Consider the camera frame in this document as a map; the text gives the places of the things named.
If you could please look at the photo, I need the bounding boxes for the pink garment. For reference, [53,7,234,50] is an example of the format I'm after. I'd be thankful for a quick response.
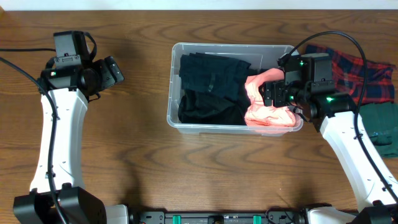
[244,68,296,127]

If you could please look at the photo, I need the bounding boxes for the black garment with stripe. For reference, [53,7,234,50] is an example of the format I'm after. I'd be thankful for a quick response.
[179,52,257,111]

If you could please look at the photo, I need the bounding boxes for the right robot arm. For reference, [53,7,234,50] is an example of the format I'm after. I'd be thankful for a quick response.
[259,80,397,223]

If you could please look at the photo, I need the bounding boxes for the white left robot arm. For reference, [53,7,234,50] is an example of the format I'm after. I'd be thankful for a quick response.
[13,56,129,223]

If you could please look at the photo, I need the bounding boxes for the clear plastic storage bin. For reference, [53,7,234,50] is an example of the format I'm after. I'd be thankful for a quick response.
[167,42,303,136]

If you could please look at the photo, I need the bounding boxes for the red plaid shirt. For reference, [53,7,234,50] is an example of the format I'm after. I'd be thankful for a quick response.
[305,44,396,105]

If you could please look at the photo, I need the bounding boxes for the dark green garment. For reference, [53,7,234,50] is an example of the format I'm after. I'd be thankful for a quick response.
[359,102,397,158]

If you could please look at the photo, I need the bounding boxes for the black mounting rail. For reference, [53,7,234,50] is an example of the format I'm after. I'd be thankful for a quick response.
[128,208,308,224]

